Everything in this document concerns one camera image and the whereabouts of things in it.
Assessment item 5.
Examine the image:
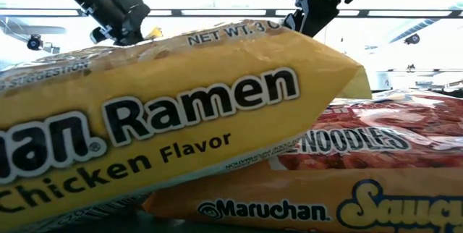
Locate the black spotlight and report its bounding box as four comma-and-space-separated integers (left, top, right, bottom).
25, 33, 44, 52
404, 33, 421, 46

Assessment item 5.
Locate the orange saucy noodles pack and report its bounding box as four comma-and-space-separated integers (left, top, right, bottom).
143, 88, 463, 233

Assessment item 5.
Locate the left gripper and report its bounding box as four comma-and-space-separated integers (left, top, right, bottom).
89, 0, 151, 48

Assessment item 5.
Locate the yellow creamy chicken ramen pack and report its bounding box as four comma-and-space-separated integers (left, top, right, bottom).
0, 18, 373, 233

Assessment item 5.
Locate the black pipe frame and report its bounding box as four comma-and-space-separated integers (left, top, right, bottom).
375, 67, 463, 74

